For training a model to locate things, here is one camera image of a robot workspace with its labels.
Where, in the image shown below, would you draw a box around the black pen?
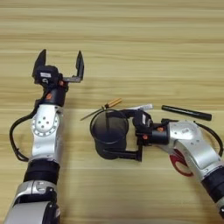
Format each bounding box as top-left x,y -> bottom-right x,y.
160,104 -> 214,123

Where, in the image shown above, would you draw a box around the red handled scissors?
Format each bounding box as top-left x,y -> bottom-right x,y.
168,150 -> 194,178

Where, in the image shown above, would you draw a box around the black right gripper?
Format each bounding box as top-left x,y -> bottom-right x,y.
101,108 -> 171,163

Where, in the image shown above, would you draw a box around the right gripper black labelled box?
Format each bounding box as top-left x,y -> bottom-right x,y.
132,109 -> 154,137

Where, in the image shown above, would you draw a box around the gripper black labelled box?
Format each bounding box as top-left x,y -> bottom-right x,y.
33,65 -> 60,86
132,109 -> 154,137

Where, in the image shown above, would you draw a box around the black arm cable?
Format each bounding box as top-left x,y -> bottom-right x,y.
9,106 -> 40,163
160,117 -> 224,159

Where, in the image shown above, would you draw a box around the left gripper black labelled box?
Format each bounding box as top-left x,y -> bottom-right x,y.
33,65 -> 60,86

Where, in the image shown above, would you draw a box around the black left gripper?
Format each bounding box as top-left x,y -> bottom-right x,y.
31,48 -> 86,109

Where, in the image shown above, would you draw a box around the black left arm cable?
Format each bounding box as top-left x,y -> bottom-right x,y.
9,106 -> 40,163

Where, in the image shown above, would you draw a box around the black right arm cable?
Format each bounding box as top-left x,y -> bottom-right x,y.
160,117 -> 224,159

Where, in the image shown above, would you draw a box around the black mesh pen cup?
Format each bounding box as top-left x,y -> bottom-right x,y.
89,108 -> 130,161

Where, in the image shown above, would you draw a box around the orange handled screwdriver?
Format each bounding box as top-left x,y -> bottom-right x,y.
80,97 -> 123,122

